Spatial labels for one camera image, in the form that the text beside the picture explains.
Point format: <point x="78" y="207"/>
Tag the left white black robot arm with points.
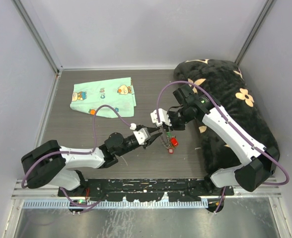
<point x="57" y="165"/>

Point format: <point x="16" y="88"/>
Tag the right aluminium frame post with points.
<point x="268" y="5"/>

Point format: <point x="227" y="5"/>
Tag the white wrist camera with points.
<point x="160" y="117"/>
<point x="141" y="136"/>

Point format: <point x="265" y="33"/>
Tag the black floral plush pillow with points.
<point x="223" y="80"/>

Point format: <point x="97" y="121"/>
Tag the red key tag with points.
<point x="174" y="142"/>

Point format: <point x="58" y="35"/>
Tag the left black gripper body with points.
<point x="130" y="144"/>

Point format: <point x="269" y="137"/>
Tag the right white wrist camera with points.
<point x="160" y="117"/>

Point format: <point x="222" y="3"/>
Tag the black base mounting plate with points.
<point x="146" y="190"/>

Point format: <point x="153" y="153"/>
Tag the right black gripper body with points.
<point x="177" y="120"/>

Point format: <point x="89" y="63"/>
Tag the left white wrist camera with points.
<point x="141" y="136"/>

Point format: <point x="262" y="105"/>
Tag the left aluminium frame post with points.
<point x="30" y="17"/>

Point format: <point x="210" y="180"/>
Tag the green cartoon print cloth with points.
<point x="117" y="93"/>

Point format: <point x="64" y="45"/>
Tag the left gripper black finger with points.
<point x="151" y="130"/>
<point x="154" y="137"/>

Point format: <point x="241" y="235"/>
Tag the aluminium frame post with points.
<point x="268" y="5"/>
<point x="30" y="17"/>

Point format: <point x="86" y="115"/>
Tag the metal keyring disc with rings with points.
<point x="165" y="139"/>

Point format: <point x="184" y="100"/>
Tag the white slotted cable duct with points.
<point x="65" y="204"/>

